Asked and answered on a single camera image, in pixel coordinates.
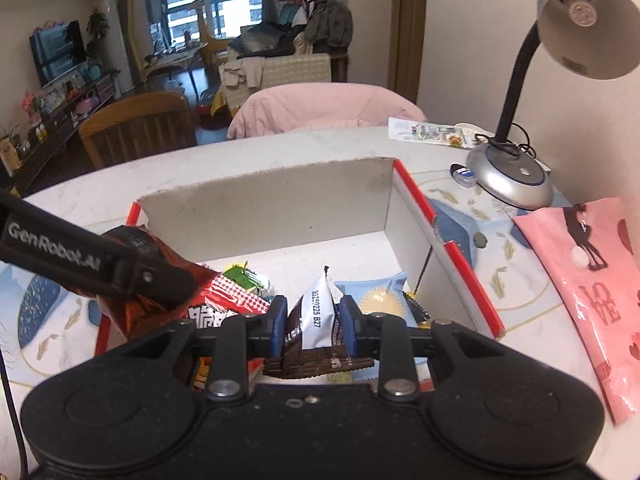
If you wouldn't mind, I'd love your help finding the red chips snack bag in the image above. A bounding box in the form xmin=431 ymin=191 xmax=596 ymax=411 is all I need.
xmin=186 ymin=274 xmax=269 ymax=391

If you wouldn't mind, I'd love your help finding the light blue cookie pack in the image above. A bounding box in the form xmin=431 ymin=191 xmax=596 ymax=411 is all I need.
xmin=335 ymin=272 xmax=419 ymax=327

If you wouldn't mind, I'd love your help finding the dark brown chocolate pack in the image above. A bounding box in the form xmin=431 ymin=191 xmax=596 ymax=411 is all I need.
xmin=262 ymin=266 xmax=374 ymax=380

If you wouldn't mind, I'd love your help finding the dark red foil snack bag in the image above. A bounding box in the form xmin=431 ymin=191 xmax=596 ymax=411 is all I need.
xmin=96 ymin=226 xmax=219 ymax=340

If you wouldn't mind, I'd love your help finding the green wafer snack pack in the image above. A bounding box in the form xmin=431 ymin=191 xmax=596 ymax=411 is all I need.
xmin=222 ymin=262 xmax=271 ymax=298

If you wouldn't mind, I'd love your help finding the red and white cardboard box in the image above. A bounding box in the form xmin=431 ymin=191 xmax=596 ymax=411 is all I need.
xmin=126 ymin=158 xmax=504 ymax=338

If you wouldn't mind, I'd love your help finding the black sesame snack pack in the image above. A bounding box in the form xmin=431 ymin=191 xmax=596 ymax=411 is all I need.
xmin=402 ymin=292 xmax=431 ymax=327

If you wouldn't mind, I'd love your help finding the wooden dining chair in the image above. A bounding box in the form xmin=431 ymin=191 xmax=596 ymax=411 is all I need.
xmin=79 ymin=91 xmax=196 ymax=169

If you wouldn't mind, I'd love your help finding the dark tv cabinet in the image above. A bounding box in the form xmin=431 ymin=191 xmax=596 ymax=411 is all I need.
xmin=1 ymin=74 xmax=116 ymax=196

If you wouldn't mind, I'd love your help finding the wooden coffee table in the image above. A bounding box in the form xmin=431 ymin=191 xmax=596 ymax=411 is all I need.
xmin=140 ymin=42 xmax=208 ymax=92

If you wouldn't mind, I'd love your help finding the pink quilted chair cover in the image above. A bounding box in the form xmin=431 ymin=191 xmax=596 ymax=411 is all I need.
xmin=227 ymin=82 xmax=426 ymax=140

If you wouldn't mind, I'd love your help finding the flat screen television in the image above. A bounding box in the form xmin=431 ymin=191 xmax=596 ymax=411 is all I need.
xmin=29 ymin=21 xmax=87 ymax=87

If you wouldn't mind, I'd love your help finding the pink plastic pouch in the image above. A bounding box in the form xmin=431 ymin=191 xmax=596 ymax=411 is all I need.
xmin=515 ymin=197 xmax=639 ymax=424

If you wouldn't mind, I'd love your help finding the wooden door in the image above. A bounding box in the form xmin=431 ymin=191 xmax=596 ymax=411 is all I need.
xmin=387 ymin=0 xmax=426 ymax=103

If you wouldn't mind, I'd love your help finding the beige sofa with clothes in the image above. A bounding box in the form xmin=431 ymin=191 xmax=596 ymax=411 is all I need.
xmin=212 ymin=0 xmax=354 ymax=114

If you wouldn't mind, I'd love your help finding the silver desk lamp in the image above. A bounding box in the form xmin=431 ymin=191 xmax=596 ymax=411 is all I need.
xmin=468 ymin=0 xmax=639 ymax=210

